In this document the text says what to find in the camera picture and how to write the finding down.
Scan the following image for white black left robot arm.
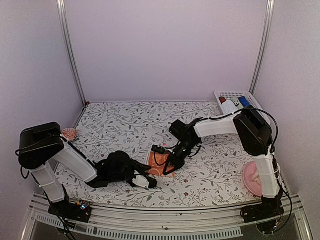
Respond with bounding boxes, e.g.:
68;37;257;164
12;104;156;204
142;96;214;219
15;122;157;217

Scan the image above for dark blue rolled towel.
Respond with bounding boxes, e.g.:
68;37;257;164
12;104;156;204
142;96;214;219
238;96;251;108

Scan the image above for aluminium frame post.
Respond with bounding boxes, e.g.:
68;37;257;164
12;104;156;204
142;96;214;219
249;0;275;95
56;0;87;107

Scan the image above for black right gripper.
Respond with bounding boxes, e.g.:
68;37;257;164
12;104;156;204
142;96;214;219
163;139;199;175

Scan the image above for light blue terry towel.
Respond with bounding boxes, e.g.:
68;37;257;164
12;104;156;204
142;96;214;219
221;99;238;114

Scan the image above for panda print rolled towel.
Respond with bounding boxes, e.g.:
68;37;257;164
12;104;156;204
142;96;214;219
231;97;244;110

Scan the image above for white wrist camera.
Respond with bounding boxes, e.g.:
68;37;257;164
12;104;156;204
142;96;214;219
132;175;158;189
151;145;172;155

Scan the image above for aluminium front rail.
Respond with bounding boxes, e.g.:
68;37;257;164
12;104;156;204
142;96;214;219
21;194;314;240

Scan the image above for left aluminium frame post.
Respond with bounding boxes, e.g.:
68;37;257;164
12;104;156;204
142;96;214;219
56;0;87;107

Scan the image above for cream ceramic mug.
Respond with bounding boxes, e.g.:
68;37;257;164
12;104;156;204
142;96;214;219
251;170;262;186

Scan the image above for orange patterned towel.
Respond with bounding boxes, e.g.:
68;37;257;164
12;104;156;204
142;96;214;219
146;150;175;178

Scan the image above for floral table cover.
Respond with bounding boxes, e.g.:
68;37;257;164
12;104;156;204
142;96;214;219
48;100;285;208

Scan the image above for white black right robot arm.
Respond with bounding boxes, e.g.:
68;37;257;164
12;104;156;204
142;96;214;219
163;107;283;218

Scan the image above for right aluminium frame post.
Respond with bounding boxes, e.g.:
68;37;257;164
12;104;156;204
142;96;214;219
249;0;275;95

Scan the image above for white perforated plastic basket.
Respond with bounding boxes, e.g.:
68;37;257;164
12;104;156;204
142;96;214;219
213;91;263;115

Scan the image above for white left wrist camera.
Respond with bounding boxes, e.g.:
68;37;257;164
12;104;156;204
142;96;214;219
132;175;158;189

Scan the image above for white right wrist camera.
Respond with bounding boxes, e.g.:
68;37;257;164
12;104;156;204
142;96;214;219
151;145;172;155

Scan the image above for pink saucer plate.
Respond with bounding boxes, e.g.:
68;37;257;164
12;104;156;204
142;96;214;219
242;161;263;197

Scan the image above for black right camera cable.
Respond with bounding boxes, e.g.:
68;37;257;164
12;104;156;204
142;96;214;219
153;107;293;226

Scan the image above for dark red rolled towel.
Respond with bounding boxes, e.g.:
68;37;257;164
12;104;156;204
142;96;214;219
219;97;227;104

